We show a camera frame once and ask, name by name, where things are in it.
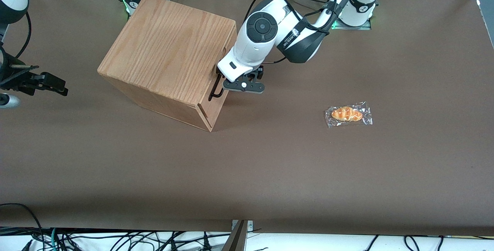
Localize black looped floor cable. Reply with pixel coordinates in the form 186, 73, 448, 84
0, 203, 44, 251

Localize black metal drawer handle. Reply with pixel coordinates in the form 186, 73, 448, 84
208, 74, 225, 102

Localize brown table mat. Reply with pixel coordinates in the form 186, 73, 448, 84
0, 0, 494, 237

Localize wooden drawer cabinet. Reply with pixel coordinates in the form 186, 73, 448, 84
97, 0, 240, 133

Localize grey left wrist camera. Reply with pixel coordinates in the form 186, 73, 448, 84
223, 80, 266, 95

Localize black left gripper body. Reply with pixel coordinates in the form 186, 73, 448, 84
241, 66, 266, 83

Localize silver table edge bracket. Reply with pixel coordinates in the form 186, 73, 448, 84
231, 219, 254, 251

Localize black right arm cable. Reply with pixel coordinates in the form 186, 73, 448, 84
15, 11, 32, 59

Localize light wooden drawer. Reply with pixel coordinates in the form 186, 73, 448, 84
198, 25, 238, 129

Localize dark metal post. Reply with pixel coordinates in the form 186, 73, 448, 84
222, 220, 247, 251

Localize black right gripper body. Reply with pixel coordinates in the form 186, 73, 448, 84
0, 64, 42, 96

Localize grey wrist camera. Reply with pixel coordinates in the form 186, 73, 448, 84
0, 93, 20, 109
223, 80, 266, 95

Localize bread roll in clear wrapper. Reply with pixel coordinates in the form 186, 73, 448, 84
324, 101, 374, 129

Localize tangled black floor cables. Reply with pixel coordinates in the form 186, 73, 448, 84
0, 226, 232, 251

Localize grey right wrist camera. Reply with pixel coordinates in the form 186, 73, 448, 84
0, 93, 20, 109

